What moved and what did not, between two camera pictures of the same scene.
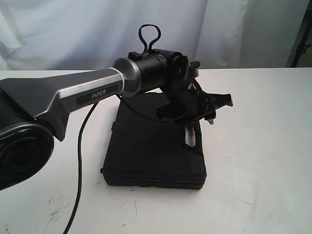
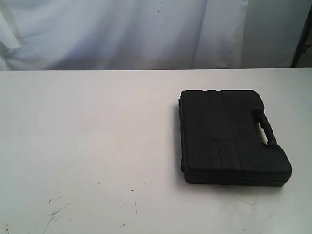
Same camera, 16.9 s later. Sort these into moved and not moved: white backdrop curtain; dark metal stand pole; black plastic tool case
Moved: black plastic tool case
Not moved: dark metal stand pole; white backdrop curtain
